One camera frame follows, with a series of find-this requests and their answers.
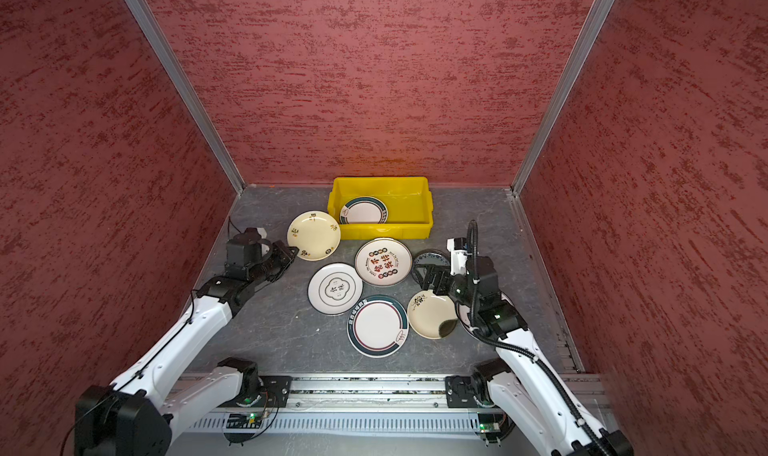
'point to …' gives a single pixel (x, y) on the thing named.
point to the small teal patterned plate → (428, 257)
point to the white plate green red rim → (364, 210)
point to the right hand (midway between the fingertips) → (422, 274)
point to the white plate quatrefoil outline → (335, 288)
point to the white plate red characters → (383, 262)
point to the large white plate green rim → (378, 324)
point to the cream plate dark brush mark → (431, 315)
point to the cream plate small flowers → (315, 233)
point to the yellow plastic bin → (407, 199)
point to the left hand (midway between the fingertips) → (300, 254)
